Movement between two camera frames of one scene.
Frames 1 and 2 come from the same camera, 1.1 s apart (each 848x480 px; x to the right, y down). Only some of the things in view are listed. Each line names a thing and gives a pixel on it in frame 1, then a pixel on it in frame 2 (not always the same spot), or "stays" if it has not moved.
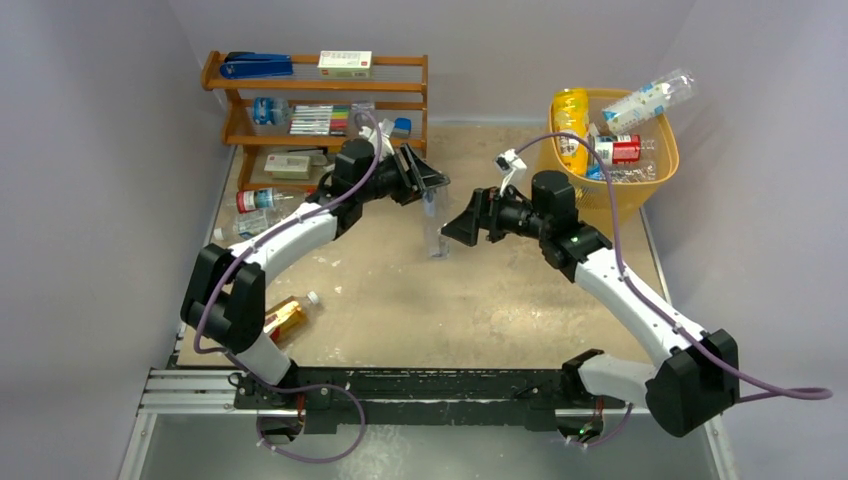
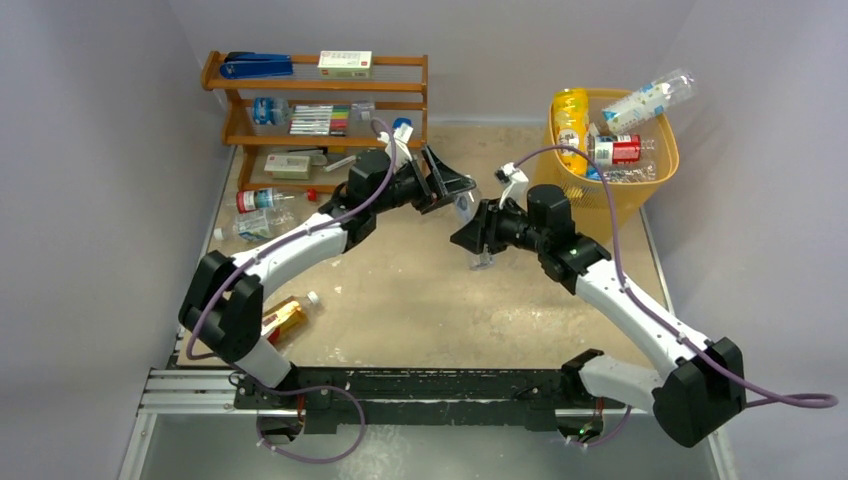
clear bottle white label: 653,100 stays
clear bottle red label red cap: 621,149 stays
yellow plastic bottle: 571,114 stays
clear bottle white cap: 435,205 → 467,208
